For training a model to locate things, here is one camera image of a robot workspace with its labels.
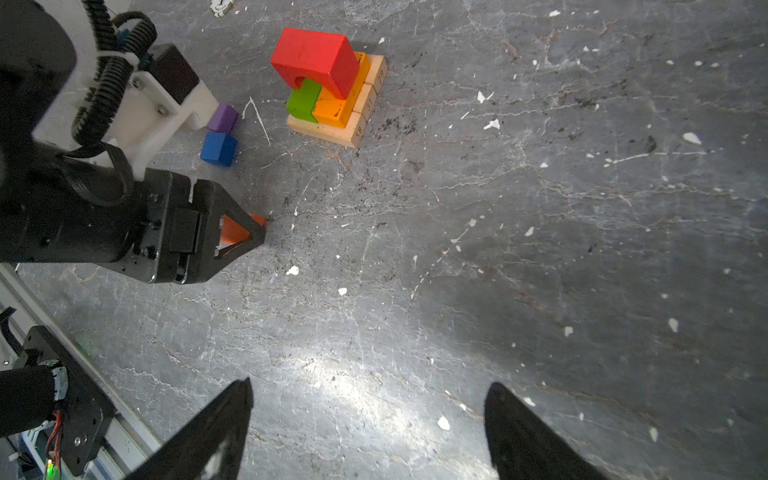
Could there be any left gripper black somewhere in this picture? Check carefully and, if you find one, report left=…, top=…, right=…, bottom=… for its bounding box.
left=1, top=143, right=266, bottom=284

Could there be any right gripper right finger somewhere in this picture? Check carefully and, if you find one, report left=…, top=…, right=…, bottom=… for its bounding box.
left=484, top=382, right=606, bottom=480

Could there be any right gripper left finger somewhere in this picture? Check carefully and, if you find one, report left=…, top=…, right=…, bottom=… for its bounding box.
left=128, top=378, right=254, bottom=480

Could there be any orange rectangular block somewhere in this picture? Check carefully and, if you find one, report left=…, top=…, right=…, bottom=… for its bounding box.
left=218, top=215, right=248, bottom=248

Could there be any green rectangular block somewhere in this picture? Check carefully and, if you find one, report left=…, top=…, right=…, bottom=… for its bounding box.
left=286, top=78, right=322, bottom=123

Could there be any yellow-orange rectangular block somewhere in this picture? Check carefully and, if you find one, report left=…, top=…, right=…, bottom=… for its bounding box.
left=313, top=52, right=371, bottom=128

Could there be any natural wood block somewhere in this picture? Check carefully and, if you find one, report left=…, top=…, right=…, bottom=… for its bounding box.
left=286, top=52, right=388, bottom=148

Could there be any red arch block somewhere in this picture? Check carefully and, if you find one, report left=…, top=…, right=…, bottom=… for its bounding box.
left=270, top=28, right=359, bottom=99

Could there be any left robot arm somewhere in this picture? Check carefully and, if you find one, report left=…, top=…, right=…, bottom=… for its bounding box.
left=1, top=1, right=266, bottom=284

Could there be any blue cube block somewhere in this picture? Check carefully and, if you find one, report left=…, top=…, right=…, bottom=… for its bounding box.
left=200, top=132, right=237, bottom=167

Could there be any purple cube block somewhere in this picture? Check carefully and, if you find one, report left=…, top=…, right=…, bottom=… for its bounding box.
left=207, top=103, right=239, bottom=134

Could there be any small grey square piece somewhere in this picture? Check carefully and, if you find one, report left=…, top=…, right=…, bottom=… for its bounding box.
left=210, top=0, right=235, bottom=18

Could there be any aluminium mounting rail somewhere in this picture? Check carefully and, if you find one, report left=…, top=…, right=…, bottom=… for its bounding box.
left=1, top=264, right=161, bottom=479

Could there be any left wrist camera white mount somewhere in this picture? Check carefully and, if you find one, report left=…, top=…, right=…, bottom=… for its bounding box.
left=35, top=41, right=220, bottom=181

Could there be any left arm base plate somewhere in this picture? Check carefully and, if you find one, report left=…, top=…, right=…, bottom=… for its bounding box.
left=16, top=326, right=116, bottom=476

